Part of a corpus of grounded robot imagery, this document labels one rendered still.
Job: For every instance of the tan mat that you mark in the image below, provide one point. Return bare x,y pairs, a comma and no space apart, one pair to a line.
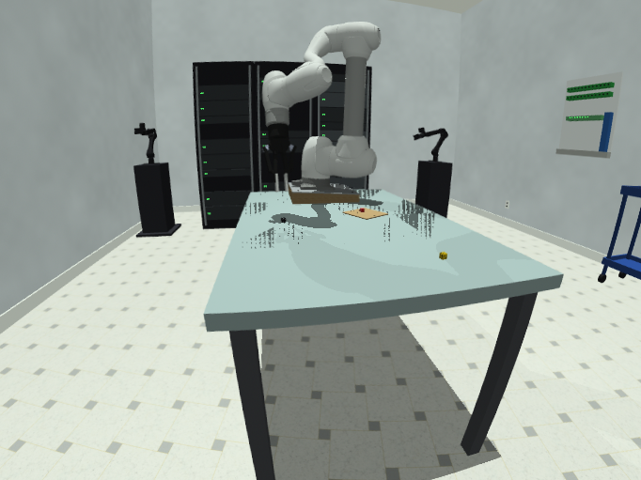
368,214

